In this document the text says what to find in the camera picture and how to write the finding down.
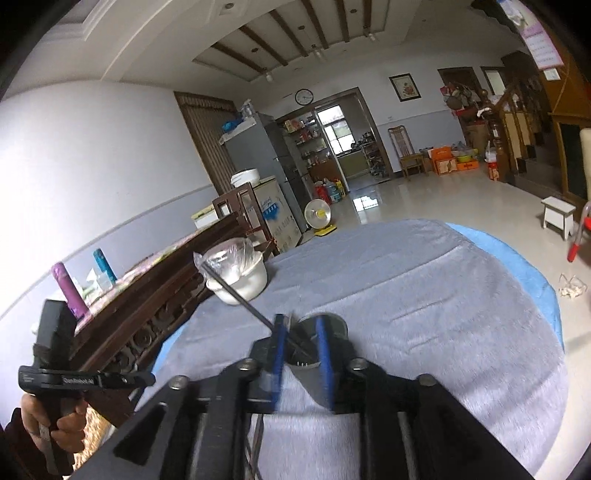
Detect cream white box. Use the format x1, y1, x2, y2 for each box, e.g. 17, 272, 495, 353
191, 208, 223, 230

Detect white bucket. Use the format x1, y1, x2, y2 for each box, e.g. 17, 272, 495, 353
230, 168, 260, 188

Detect grey utensil holder cup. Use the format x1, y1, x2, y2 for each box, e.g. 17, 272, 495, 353
284, 313, 349, 407

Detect white bowl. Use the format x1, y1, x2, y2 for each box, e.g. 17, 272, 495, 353
205, 255, 269, 306

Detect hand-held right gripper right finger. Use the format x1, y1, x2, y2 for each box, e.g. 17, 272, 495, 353
316, 316, 536, 480

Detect brown striped door curtain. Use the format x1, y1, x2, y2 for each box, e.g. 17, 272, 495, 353
174, 91, 236, 195

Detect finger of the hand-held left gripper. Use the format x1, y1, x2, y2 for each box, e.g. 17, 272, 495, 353
98, 370, 157, 389

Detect window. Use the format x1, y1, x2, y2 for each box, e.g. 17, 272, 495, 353
321, 108, 352, 153

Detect white cabinet with blue print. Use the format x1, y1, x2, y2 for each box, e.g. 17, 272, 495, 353
252, 175, 304, 250

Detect floral patterned cover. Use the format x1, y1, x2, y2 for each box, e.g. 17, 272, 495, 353
74, 228, 218, 333

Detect blue table cover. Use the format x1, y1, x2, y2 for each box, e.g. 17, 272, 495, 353
150, 223, 567, 370

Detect blue water bottles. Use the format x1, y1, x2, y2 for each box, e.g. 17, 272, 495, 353
322, 179, 345, 204

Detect brown wooden chair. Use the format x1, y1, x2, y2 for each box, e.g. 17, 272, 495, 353
387, 125, 425, 179

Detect white stool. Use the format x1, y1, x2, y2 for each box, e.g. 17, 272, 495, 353
541, 196, 577, 241

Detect clear plastic bag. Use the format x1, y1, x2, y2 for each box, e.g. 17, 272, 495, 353
194, 237, 265, 289

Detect wall calendar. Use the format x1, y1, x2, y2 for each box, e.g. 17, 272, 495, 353
519, 23, 565, 70

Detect teal bottle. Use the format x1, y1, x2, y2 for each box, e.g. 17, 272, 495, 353
92, 248, 119, 285

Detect orange carton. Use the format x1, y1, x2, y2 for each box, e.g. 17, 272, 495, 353
431, 146, 456, 175

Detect dark carved wooden bench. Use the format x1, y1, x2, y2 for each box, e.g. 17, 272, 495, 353
69, 210, 260, 430

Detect grey fleece table cloth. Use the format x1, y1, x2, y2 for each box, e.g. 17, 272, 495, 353
134, 219, 570, 480

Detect framed wall picture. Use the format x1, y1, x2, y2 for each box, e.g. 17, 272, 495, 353
389, 74, 422, 103

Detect metal chopstick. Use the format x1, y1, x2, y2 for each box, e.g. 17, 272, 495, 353
193, 252, 297, 345

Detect purple thermos bottle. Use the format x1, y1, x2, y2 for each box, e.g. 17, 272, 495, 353
52, 262, 91, 320

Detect grey refrigerator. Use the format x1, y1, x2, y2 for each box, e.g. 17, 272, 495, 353
219, 113, 311, 232

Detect pantry shelf with goods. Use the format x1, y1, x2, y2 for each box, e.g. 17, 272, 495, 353
281, 117, 333, 168

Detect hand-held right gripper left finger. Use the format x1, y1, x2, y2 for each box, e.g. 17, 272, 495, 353
69, 314, 296, 480

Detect person's left forearm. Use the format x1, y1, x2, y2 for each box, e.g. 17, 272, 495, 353
0, 408, 47, 480

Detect person's left hand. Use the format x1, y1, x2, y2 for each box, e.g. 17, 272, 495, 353
21, 396, 89, 456

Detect pale plastic container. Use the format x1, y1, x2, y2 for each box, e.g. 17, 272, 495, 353
83, 270, 114, 304

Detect dark wooden armchair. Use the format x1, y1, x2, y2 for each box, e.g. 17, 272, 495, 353
213, 182, 280, 257

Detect wooden staircase railing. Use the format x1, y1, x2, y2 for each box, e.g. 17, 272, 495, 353
480, 88, 556, 186

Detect white floor fan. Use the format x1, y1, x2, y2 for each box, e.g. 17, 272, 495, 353
303, 199, 338, 237

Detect metal kitchen rack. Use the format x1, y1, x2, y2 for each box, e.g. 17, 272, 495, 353
362, 133, 389, 179

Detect golden patterned cushion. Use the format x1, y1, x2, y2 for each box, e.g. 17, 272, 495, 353
71, 401, 119, 457

